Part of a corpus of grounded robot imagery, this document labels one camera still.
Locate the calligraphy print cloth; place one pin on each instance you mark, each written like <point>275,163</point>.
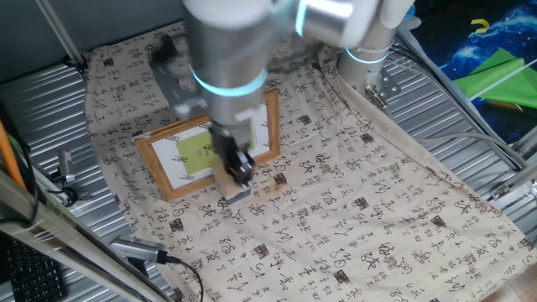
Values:
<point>335,209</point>

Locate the green paper sheet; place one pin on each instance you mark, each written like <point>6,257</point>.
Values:
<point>503,79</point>

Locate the black keyboard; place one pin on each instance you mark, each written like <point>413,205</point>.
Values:
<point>29,272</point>

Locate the wooden picture frame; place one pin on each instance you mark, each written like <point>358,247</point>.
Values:
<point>189,155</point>

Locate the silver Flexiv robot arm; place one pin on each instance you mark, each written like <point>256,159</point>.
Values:
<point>226,50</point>

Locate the grey tripod pole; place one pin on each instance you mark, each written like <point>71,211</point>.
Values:
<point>58,29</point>

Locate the silver ribbed camera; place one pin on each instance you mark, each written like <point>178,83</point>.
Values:
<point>138,249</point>

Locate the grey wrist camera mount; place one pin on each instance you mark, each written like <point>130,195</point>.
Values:
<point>172,84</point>

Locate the light wooden block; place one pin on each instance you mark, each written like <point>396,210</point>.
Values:
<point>222,184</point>

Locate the blue starry poster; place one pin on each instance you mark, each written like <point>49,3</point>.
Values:
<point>516,25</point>

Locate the orange pole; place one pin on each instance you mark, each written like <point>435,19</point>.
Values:
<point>8,155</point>

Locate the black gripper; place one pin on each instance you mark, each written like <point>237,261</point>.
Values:
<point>226,142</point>

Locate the metal base bracket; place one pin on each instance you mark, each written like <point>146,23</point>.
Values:
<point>388,84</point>

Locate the small grey camera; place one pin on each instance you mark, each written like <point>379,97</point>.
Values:
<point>66,163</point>

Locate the yellow curved piece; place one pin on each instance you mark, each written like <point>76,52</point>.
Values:
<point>483,24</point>

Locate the aluminium frame bar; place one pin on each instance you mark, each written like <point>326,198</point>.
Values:
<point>520,178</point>
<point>63,226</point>

